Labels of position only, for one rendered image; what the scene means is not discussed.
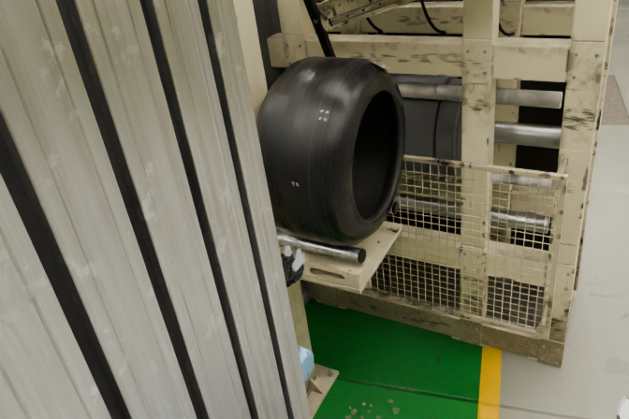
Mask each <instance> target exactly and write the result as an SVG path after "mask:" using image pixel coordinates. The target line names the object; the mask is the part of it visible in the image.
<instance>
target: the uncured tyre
mask: <svg viewBox="0 0 629 419"><path fill-rule="evenodd" d="M277 94H292V95H297V96H289V95H277ZM320 108H327V109H331V111H330V115H329V120H328V123H322V122H317V121H316V120H317V116H318V113H319V110H320ZM256 128H257V132H258V138H259V143H260V148H261V153H262V158H263V163H264V168H265V173H266V179H267V184H268V188H269V194H270V199H271V208H272V213H273V218H274V223H275V226H276V227H277V228H278V229H280V230H282V231H283V232H285V233H287V234H288V235H290V236H293V237H298V238H306V239H310V240H315V241H319V242H324V243H328V244H332V245H337V246H351V245H356V244H359V243H361V242H362V241H363V240H364V239H366V238H367V237H369V236H370V235H372V234H373V233H374V232H375V231H376V230H377V229H378V228H379V227H380V226H381V225H382V223H383V222H384V221H385V219H386V218H387V216H388V213H389V211H390V208H391V206H392V204H393V201H394V198H395V195H396V193H397V190H398V186H399V182H400V178H401V174H402V164H403V157H404V149H405V114H404V107H403V101H402V95H401V92H400V89H399V87H398V85H397V83H396V81H395V80H394V79H393V78H392V77H391V76H390V75H389V73H388V72H387V71H386V69H385V68H383V67H381V66H379V65H376V64H374V63H372V61H371V60H368V59H364V58H343V57H320V56H313V57H308V58H305V59H301V60H298V61H297V62H295V63H293V64H292V65H290V66H289V67H288V68H287V69H286V70H285V71H284V72H283V73H282V74H281V75H280V76H279V78H278V79H277V80H276V81H275V82H274V83H273V84H272V86H271V87H270V89H269V90H268V92H267V94H266V96H265V98H264V100H263V102H262V104H261V107H260V109H259V112H258V114H257V118H256ZM290 179H291V180H298V181H300V189H298V188H292V187H291V185H290Z"/></svg>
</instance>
